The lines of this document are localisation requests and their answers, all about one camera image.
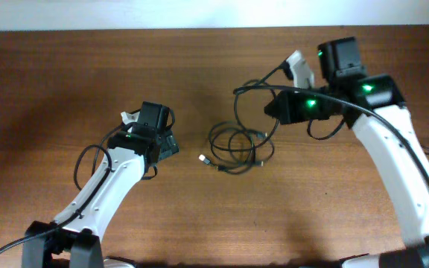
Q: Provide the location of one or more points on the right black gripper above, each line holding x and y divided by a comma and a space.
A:
278, 108

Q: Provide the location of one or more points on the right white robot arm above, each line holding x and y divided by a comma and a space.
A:
375, 110

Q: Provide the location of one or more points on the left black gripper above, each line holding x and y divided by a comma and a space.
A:
169, 144

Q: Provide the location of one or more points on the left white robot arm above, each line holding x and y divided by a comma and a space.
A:
73, 238

